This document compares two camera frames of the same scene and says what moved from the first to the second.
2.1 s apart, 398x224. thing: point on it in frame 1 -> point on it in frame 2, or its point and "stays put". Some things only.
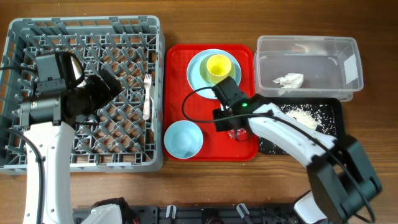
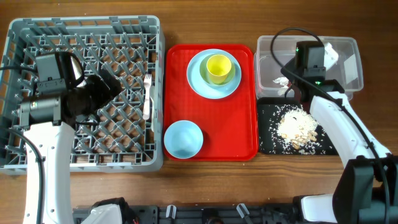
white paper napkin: [290, 81] stays put
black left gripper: [105, 94] stays put
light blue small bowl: [183, 139] stays put
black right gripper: [222, 126] -> [288, 68]
